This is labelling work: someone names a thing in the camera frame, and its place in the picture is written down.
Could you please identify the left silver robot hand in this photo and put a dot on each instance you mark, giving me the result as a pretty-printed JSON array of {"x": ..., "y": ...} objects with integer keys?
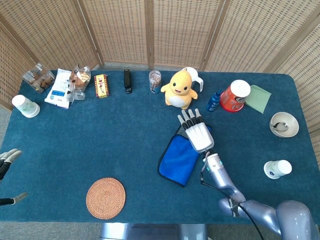
[{"x": 8, "y": 157}]

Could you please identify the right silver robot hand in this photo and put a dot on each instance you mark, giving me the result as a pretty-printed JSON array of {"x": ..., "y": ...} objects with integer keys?
[{"x": 200, "y": 137}]

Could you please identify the grey and blue cloth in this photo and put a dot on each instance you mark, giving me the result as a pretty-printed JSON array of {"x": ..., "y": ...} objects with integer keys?
[{"x": 177, "y": 160}]

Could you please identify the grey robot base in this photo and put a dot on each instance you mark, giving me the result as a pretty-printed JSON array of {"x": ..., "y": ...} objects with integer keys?
[{"x": 150, "y": 232}]

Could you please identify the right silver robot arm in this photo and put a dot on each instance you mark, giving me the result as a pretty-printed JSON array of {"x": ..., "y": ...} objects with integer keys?
[{"x": 220, "y": 172}]

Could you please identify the blue spray bottle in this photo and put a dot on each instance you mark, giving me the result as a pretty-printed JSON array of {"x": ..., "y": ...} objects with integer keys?
[{"x": 213, "y": 102}]

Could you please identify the red instant noodle cup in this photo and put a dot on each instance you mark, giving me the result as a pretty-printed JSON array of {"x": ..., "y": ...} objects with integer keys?
[{"x": 232, "y": 100}]

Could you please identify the yellow plush toy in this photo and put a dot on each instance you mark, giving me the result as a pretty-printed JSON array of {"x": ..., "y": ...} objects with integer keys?
[{"x": 178, "y": 90}]

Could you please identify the white paper cup green print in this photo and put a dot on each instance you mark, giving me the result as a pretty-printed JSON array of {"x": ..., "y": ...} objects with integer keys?
[
  {"x": 277, "y": 169},
  {"x": 25, "y": 106}
]

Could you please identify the white plastic pitcher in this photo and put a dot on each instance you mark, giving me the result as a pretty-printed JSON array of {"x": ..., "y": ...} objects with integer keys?
[{"x": 196, "y": 75}]

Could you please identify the clear jar of pencils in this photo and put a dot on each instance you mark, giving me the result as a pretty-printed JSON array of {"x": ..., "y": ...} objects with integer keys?
[{"x": 155, "y": 82}]

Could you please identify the metal spoon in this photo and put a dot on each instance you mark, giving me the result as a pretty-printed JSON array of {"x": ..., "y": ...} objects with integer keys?
[{"x": 282, "y": 127}]

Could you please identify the white blue snack packet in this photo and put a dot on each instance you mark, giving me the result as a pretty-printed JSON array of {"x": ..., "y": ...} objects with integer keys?
[{"x": 58, "y": 90}]

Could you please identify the dark blue table cover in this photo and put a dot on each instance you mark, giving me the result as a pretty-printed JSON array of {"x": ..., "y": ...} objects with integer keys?
[{"x": 112, "y": 140}]

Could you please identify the beige bowl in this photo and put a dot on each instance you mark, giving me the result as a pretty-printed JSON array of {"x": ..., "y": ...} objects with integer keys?
[{"x": 287, "y": 120}]

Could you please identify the black stapler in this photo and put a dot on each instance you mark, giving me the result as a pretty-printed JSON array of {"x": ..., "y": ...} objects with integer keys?
[{"x": 127, "y": 81}]

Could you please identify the clear bag of bread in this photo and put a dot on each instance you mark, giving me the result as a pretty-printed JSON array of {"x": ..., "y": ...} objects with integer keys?
[{"x": 80, "y": 80}]

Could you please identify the round woven rattan coaster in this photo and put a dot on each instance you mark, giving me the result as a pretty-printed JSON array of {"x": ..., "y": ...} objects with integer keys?
[{"x": 105, "y": 198}]

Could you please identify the yellow red small box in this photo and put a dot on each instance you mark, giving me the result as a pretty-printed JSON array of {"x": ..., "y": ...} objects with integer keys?
[{"x": 101, "y": 86}]

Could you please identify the woven folding screen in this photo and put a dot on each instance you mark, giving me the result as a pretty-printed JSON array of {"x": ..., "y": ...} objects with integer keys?
[{"x": 125, "y": 30}]

